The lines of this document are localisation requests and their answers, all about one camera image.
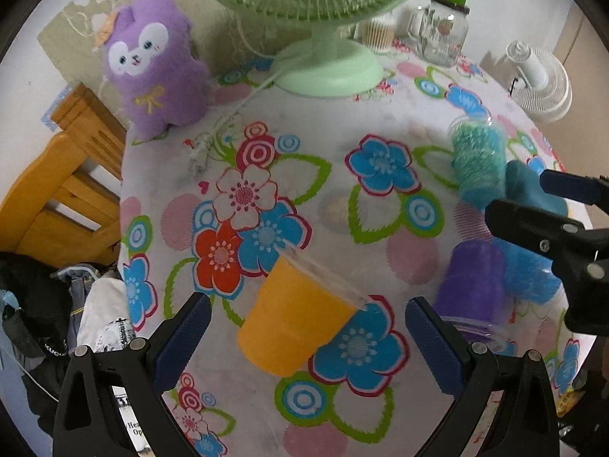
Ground orange plastic cup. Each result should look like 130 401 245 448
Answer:
238 246 367 377

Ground blue plastic cup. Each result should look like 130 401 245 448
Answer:
493 237 561 304

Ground purple plastic cup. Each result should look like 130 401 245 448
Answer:
434 240 505 345

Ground teal glitter cup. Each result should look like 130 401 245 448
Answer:
448 116 507 211

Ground white printed cloth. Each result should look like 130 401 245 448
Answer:
77 276 135 353

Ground black bag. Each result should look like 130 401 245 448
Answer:
0 251 96 439

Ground orange wooden chair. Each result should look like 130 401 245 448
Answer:
1 84 126 268

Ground glass mason jar mug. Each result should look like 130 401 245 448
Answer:
408 0 470 67

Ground floral tablecloth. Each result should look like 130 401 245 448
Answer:
121 44 593 456

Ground cotton swab container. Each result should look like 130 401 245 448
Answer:
361 13 397 54

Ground purple plush toy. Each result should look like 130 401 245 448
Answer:
97 0 210 141

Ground green desk fan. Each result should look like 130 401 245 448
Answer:
217 0 406 98

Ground white fan cable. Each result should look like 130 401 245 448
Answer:
187 18 315 174

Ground green cartoon wall mat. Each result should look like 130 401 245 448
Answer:
38 0 279 86

